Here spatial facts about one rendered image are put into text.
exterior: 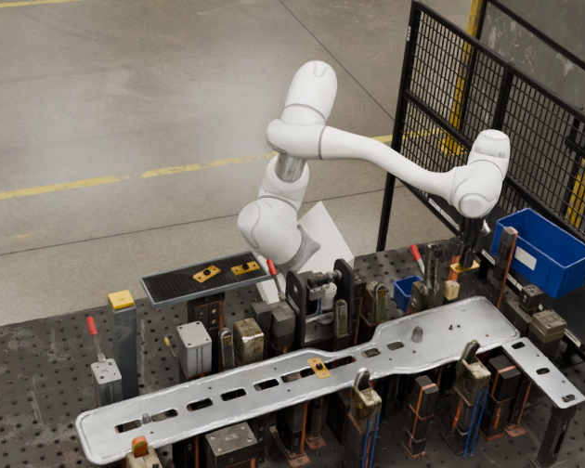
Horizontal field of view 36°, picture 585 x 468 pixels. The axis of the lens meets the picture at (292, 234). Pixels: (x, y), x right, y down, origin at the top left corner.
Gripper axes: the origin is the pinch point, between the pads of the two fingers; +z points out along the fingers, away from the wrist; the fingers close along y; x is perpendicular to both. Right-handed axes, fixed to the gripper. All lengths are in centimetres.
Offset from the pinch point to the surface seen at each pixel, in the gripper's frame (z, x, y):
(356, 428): 38, -43, 18
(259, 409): 29, -70, 8
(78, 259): 130, -71, -205
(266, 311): 19, -56, -19
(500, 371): 30.5, 4.4, 20.9
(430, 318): 28.7, -3.6, -6.3
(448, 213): 26, 33, -51
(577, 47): 18, 169, -140
